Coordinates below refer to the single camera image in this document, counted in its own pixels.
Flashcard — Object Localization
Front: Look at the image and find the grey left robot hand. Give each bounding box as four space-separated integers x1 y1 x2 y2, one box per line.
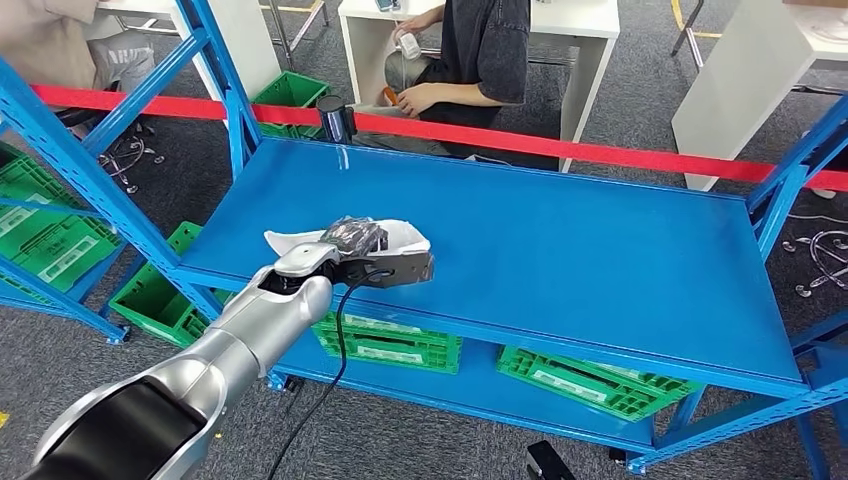
321 215 391 262

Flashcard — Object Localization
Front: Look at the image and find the white plastic shell part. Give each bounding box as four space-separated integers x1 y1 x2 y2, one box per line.
263 218 433 266

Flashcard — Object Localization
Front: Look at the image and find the black robot body part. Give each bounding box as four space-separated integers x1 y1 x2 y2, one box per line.
526 440 578 480

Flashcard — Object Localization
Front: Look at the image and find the green plastic crate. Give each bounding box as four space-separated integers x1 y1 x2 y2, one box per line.
0 142 94 240
496 344 705 424
311 311 464 376
0 211 126 296
107 221 233 350
251 70 333 142

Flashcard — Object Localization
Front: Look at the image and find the red barrier belt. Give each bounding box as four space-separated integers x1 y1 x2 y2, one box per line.
29 84 848 193

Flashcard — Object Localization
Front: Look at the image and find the small white bottle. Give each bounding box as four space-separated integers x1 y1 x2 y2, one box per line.
396 31 423 62

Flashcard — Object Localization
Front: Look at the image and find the person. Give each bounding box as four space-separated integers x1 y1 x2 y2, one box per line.
0 0 157 127
351 0 533 170

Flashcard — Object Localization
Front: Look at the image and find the chrome chair base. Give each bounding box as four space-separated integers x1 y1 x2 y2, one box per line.
781 215 848 299
97 135 167 195

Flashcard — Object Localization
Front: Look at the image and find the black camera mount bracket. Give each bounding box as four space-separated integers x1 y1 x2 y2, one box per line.
327 259 389 287

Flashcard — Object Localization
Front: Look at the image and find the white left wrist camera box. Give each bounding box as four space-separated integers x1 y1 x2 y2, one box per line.
382 250 437 287

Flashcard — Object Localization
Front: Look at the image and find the black camera cable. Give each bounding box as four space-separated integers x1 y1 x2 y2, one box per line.
264 268 392 480

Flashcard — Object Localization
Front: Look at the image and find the black barrier post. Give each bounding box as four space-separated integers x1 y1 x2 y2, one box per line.
315 94 358 146

